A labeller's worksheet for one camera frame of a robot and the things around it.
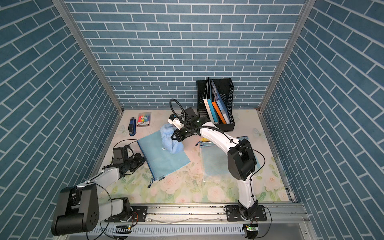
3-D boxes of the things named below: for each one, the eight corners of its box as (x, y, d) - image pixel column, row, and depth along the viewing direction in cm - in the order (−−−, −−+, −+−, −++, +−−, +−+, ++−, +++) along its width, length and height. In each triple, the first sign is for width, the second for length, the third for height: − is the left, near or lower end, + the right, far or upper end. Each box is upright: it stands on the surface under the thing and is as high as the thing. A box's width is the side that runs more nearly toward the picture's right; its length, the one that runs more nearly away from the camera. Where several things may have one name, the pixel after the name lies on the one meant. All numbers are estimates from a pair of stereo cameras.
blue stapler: (130, 136, 107) (127, 132, 103) (131, 120, 116) (129, 116, 112) (135, 135, 107) (133, 131, 103) (136, 119, 117) (134, 115, 113)
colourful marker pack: (137, 127, 112) (136, 125, 110) (139, 114, 121) (138, 112, 119) (150, 126, 113) (149, 124, 111) (151, 113, 122) (150, 111, 120)
